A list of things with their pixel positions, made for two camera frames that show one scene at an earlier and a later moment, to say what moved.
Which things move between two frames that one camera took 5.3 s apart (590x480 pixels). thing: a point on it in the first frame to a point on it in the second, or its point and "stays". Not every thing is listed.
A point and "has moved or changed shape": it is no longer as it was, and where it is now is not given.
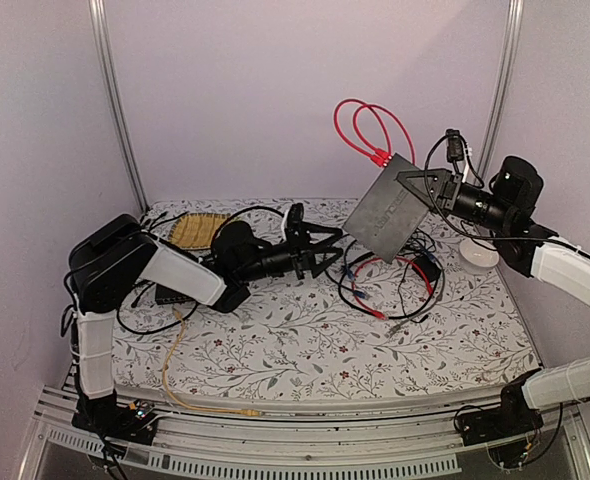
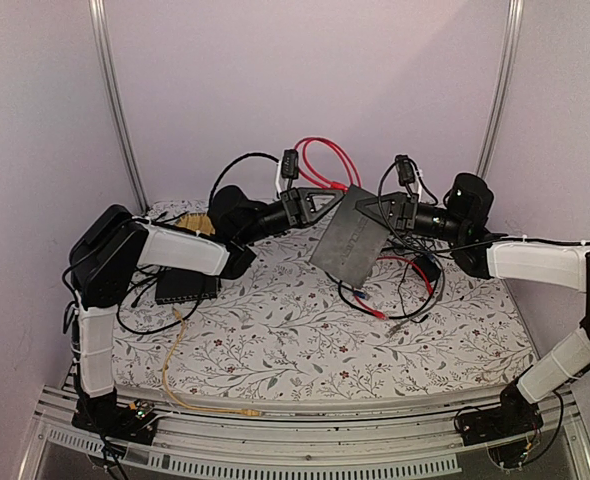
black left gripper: [304, 250] to [300, 206]
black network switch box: [389, 215] has moved or changed shape
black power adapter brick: [430, 269] stays
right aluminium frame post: [502, 95] stays
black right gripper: [453, 184] to [404, 210]
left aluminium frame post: [101, 33] stays
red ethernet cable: [373, 157] to [352, 168]
